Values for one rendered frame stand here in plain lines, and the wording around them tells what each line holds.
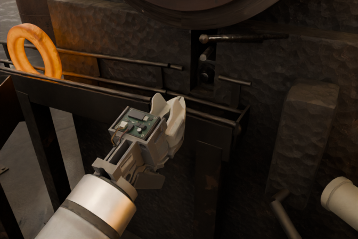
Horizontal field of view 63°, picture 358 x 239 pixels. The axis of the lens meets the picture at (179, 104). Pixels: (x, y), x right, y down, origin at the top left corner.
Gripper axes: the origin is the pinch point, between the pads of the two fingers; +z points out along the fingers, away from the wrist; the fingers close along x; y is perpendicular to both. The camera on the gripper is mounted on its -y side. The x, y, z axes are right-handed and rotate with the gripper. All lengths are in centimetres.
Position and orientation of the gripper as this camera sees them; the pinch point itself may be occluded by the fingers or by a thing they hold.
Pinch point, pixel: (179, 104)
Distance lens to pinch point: 55.0
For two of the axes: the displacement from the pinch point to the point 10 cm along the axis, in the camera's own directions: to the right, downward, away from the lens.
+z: 4.7, -6.9, 5.6
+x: -8.7, -2.5, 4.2
